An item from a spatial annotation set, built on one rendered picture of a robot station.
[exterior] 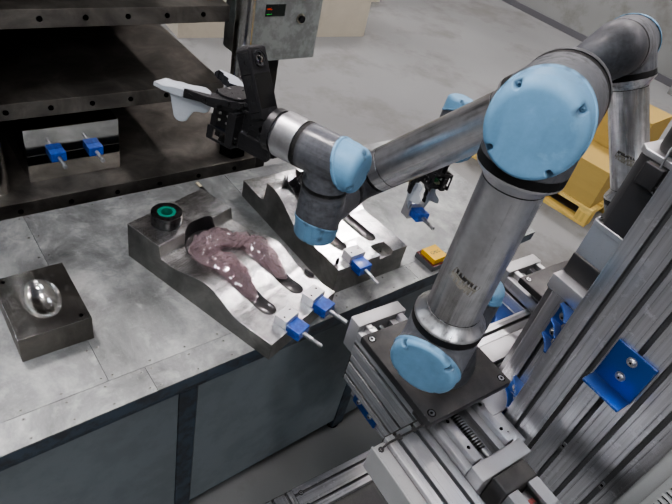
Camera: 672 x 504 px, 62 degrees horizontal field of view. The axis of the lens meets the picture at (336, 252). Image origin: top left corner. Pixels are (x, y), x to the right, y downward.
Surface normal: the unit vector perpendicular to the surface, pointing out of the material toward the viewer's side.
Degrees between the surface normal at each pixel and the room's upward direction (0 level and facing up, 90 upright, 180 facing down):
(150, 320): 0
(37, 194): 0
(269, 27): 90
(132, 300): 0
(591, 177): 90
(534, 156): 82
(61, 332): 90
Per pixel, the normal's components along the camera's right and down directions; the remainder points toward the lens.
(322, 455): 0.20, -0.76
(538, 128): -0.47, 0.36
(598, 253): -0.82, 0.22
